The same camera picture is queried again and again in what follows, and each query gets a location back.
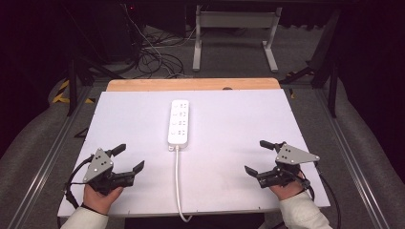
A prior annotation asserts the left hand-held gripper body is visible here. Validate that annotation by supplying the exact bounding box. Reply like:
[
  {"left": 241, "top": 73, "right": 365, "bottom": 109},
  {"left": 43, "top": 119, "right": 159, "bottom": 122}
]
[{"left": 82, "top": 147, "right": 136, "bottom": 197}]

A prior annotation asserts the white power strip cable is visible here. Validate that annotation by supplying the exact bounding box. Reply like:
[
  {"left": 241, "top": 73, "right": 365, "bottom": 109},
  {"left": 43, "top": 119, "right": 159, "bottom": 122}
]
[{"left": 173, "top": 147, "right": 194, "bottom": 223}]

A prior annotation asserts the person's left hand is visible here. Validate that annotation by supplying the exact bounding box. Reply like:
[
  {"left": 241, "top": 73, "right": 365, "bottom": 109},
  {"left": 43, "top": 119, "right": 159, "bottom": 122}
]
[{"left": 82, "top": 183, "right": 124, "bottom": 216}]

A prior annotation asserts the white power strip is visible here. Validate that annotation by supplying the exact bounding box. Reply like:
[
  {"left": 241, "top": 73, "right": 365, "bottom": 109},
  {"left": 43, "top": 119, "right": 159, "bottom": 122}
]
[{"left": 167, "top": 99, "right": 190, "bottom": 151}]

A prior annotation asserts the black metal stand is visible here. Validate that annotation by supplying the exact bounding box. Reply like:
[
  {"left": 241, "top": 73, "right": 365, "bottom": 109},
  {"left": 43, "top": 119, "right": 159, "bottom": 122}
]
[
  {"left": 65, "top": 53, "right": 127, "bottom": 117},
  {"left": 280, "top": 8, "right": 342, "bottom": 118}
]

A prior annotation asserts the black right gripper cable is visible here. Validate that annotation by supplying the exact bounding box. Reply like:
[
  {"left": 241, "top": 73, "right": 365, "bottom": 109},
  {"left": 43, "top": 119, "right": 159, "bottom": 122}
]
[{"left": 297, "top": 161, "right": 342, "bottom": 229}]

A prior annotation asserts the white metal desk frame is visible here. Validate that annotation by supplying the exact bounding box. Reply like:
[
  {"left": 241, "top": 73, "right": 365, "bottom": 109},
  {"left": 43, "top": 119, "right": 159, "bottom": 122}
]
[{"left": 192, "top": 4, "right": 284, "bottom": 73}]

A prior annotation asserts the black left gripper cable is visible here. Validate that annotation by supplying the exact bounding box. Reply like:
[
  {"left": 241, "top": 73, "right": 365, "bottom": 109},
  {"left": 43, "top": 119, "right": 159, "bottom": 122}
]
[{"left": 56, "top": 155, "right": 96, "bottom": 229}]

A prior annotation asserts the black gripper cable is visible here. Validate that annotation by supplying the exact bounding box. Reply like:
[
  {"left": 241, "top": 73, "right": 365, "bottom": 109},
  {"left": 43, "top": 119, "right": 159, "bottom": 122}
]
[
  {"left": 56, "top": 155, "right": 96, "bottom": 229},
  {"left": 297, "top": 161, "right": 342, "bottom": 229}
]

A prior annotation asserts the white board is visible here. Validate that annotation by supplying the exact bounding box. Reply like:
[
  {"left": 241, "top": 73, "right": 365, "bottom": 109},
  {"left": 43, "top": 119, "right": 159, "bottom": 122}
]
[{"left": 57, "top": 89, "right": 331, "bottom": 219}]

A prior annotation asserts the yellow black hazard tape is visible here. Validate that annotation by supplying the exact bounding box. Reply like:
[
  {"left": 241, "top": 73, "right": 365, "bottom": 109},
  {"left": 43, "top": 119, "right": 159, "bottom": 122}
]
[{"left": 52, "top": 79, "right": 96, "bottom": 105}]

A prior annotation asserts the wooden table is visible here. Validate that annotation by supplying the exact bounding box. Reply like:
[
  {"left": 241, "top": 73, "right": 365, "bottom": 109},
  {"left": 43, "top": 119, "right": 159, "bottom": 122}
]
[{"left": 105, "top": 77, "right": 282, "bottom": 93}]

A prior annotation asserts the tangle of floor cables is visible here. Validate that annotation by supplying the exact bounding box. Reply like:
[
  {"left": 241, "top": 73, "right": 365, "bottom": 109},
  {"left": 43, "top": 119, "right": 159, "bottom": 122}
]
[{"left": 122, "top": 3, "right": 200, "bottom": 79}]

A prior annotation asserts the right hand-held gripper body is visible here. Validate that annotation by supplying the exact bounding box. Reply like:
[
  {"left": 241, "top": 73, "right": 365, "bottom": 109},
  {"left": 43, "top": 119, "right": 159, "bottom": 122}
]
[{"left": 257, "top": 141, "right": 321, "bottom": 189}]

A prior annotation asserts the person's right hand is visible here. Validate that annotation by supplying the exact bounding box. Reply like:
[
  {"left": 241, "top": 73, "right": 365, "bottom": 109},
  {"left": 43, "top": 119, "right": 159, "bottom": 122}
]
[{"left": 268, "top": 171, "right": 308, "bottom": 201}]

